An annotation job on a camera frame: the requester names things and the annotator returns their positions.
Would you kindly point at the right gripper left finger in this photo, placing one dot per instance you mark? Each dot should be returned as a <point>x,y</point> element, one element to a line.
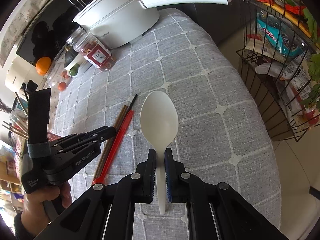
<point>147,171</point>

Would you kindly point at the dark brown chopstick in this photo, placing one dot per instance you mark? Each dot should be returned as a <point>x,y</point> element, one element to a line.
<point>110,142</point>

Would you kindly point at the white plastic spoon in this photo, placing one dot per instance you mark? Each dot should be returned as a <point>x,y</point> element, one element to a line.
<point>159,124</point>

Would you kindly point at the red plastic spoon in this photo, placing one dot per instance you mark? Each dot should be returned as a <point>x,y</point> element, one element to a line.
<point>118,141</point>

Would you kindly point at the grey refrigerator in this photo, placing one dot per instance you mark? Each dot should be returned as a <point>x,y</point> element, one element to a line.
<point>217,19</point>

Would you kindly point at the white electric cooking pot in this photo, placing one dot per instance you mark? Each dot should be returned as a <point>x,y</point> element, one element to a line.
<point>118,22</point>

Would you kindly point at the grey checked tablecloth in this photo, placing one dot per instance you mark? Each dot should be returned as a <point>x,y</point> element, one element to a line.
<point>221,136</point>

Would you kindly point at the floral cloth cover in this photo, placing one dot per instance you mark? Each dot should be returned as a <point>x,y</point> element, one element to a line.
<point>21,16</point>

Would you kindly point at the dark green pumpkin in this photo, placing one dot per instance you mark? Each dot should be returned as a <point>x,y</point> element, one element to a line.
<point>70,54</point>

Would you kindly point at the green leafy herb bunch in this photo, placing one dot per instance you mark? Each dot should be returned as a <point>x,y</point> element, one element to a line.
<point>313,65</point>

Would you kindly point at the pink plastic utensil basket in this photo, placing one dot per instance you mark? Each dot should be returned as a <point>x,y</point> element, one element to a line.
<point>53,137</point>

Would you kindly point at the black wire rack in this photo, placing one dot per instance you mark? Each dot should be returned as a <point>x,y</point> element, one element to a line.
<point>275,53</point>

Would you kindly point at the glass jar with small oranges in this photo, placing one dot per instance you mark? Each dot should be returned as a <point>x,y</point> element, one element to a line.
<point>55,76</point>

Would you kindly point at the orange tangerine on jar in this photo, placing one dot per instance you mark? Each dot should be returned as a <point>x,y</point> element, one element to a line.
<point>43,65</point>

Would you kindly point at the black microwave oven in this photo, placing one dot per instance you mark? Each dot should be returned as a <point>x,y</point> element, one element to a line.
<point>46,35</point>

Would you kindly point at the person's left hand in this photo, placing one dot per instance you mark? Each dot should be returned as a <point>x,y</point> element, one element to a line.
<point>33,217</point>

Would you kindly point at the long wooden chopstick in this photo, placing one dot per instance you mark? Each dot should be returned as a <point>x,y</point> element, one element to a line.
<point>15,130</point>

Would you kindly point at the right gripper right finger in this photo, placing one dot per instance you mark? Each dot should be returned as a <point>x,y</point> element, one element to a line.
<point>175,184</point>

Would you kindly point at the black chopstick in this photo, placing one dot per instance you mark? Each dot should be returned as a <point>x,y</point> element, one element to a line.
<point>22,97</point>

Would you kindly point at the front clear snack jar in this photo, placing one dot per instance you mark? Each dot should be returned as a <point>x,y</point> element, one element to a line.
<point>91,49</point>

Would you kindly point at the white air fryer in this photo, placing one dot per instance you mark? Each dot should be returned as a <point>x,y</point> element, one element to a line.
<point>20,72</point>

